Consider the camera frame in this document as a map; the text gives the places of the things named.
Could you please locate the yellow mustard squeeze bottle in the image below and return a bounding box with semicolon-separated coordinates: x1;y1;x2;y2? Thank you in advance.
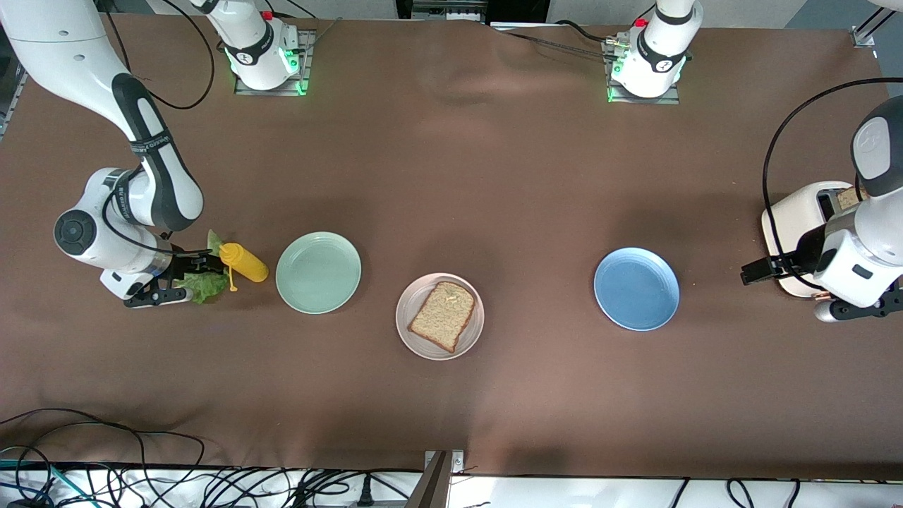
219;243;269;292

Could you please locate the green lettuce leaf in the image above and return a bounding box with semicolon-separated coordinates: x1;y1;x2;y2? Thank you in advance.
174;229;230;306

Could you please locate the aluminium corner bracket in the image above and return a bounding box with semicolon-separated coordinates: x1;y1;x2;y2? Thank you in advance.
852;0;903;49

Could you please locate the grey cable to arm base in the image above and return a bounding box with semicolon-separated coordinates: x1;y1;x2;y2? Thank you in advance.
300;18;344;54

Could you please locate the mint green plate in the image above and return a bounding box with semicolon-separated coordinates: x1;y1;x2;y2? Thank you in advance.
275;231;362;315

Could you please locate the blue plate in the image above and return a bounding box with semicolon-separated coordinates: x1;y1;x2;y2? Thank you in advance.
593;247;681;332

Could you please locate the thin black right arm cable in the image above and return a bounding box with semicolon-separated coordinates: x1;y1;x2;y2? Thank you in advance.
104;0;215;111

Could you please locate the beige plate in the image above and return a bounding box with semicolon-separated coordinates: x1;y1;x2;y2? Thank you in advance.
396;273;485;361

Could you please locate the black equipment rack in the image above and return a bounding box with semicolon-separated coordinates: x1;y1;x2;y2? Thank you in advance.
395;0;551;25

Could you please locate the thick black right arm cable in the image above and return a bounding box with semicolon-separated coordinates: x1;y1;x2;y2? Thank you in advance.
103;185;212;256

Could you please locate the white toaster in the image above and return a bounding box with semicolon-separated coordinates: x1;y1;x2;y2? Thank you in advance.
760;181;865;302

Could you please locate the teal floor cable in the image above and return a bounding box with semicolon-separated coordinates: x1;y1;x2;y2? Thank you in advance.
0;459;99;508

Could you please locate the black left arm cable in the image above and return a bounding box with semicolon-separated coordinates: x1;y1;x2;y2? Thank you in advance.
761;78;903;274

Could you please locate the black cable to arm base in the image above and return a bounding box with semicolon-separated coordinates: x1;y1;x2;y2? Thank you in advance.
487;20;622;57

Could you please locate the grey metal camera post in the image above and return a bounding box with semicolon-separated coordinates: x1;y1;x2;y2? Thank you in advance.
413;449;465;508

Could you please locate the aluminium frame rail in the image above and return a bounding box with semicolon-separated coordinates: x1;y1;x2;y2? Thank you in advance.
0;67;30;142

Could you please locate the brown table cloth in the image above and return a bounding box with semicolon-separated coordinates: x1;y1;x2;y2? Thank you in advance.
0;13;903;480

